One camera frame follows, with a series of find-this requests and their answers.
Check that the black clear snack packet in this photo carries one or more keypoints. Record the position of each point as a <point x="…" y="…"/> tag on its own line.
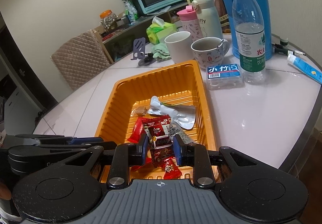
<point x="182" y="135"/>

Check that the wooden shelf unit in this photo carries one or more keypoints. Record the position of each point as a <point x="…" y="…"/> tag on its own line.
<point x="118" y="37"/>

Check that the white thermos bottle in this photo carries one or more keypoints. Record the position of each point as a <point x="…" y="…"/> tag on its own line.
<point x="207" y="18"/>

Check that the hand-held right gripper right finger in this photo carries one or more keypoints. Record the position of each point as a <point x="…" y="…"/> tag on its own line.
<point x="177" y="150"/>

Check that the person's left hand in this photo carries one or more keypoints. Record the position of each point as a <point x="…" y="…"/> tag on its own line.
<point x="4" y="191"/>

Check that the bright red snack packet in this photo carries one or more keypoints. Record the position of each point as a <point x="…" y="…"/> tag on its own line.
<point x="137" y="129"/>

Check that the grey phone stand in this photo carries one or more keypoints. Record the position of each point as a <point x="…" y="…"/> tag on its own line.
<point x="139" y="49"/>

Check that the small dark bottle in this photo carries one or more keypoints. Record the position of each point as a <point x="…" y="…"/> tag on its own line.
<point x="284" y="41"/>

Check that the light green cloth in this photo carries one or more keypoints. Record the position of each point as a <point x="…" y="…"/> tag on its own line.
<point x="161" y="52"/>

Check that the clear packet with brown biscuit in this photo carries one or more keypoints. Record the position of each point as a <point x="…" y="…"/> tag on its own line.
<point x="139" y="111"/>

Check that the silver foil snack packet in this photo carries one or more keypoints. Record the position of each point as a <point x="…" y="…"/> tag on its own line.
<point x="173" y="113"/>

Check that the pink drinking bottle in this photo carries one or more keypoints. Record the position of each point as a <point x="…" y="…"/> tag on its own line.
<point x="188" y="25"/>

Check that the blue clear floss box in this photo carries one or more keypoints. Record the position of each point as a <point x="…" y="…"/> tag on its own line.
<point x="225" y="76"/>

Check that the white mug with red print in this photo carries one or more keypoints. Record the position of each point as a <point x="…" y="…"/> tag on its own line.
<point x="208" y="57"/>

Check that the dark red snack packet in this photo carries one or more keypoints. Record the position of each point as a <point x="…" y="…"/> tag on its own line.
<point x="162" y="157"/>
<point x="158" y="130"/>

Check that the black pen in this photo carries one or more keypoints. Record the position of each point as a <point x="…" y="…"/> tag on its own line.
<point x="289" y="49"/>

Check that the white cabinet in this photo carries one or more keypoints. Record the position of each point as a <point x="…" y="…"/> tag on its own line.
<point x="22" y="105"/>

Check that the clear water bottle green cap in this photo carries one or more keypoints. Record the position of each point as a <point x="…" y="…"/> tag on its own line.
<point x="249" y="37"/>

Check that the green tissue pack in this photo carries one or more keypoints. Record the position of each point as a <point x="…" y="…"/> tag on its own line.
<point x="162" y="31"/>

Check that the green white packet bag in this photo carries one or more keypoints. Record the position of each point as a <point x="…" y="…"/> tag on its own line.
<point x="130" y="10"/>

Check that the red wrapped candy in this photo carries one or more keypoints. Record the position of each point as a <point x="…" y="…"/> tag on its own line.
<point x="172" y="169"/>

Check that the beige quilted chair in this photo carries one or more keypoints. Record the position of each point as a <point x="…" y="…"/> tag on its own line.
<point x="80" y="57"/>

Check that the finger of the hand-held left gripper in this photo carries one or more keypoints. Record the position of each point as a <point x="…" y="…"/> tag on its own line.
<point x="37" y="152"/>
<point x="75" y="140"/>

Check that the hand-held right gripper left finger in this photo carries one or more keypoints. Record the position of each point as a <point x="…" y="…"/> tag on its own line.
<point x="145" y="149"/>

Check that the glass jar with orange lid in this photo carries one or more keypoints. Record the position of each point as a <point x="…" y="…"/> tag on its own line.
<point x="108" y="21"/>

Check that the blue white tube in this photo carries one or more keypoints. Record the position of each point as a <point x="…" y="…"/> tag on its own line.
<point x="305" y="66"/>

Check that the plain white mug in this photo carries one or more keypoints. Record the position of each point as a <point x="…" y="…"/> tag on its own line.
<point x="178" y="47"/>

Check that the orange plastic tray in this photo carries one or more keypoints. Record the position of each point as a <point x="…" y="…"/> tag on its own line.
<point x="118" y="113"/>

